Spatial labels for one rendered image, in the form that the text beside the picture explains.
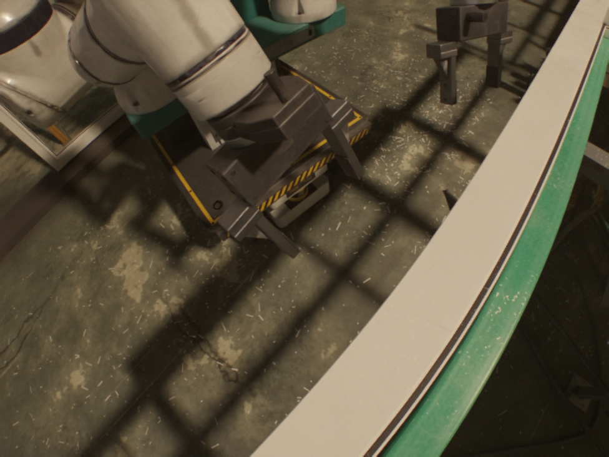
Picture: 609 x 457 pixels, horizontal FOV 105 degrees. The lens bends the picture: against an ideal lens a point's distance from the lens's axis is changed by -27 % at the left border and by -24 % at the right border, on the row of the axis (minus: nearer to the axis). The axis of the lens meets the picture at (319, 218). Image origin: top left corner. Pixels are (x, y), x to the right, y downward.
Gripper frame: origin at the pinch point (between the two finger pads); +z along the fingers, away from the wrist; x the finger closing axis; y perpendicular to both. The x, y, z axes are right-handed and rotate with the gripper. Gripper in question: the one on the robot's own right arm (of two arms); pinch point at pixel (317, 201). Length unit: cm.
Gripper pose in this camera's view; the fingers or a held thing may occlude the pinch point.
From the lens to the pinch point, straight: 38.4
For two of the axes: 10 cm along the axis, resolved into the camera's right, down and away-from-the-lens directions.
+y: -6.3, -3.4, 6.9
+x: -6.3, 7.5, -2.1
